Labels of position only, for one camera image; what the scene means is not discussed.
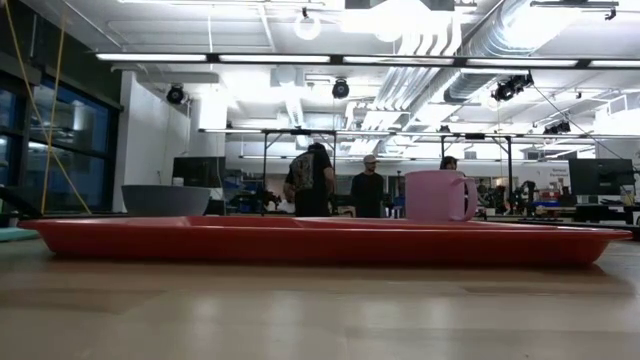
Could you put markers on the pink plastic mug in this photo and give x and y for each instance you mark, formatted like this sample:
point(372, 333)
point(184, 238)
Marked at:
point(435, 196)

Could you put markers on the blue plastic bowl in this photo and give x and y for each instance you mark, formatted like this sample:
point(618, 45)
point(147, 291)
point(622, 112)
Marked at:
point(165, 201)

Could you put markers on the teal cloth napkin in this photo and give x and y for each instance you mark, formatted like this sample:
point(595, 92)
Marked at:
point(17, 234)

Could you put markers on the red plastic tray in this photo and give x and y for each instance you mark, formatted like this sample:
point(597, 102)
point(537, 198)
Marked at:
point(325, 240)

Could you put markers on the person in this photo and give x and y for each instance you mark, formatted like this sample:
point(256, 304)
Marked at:
point(310, 180)
point(448, 163)
point(367, 192)

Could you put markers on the black hanging spotlight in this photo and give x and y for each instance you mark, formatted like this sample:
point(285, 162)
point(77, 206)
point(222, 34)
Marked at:
point(510, 87)
point(175, 94)
point(340, 89)

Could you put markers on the black monitor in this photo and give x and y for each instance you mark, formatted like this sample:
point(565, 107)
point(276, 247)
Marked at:
point(600, 176)
point(199, 171)

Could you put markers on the overhead light bar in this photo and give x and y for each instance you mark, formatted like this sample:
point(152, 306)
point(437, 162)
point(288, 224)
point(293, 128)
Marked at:
point(350, 60)

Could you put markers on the silver ventilation duct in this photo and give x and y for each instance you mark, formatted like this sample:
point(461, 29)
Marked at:
point(500, 45)

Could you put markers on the black aluminium table frame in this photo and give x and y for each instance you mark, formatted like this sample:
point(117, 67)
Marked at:
point(20, 205)

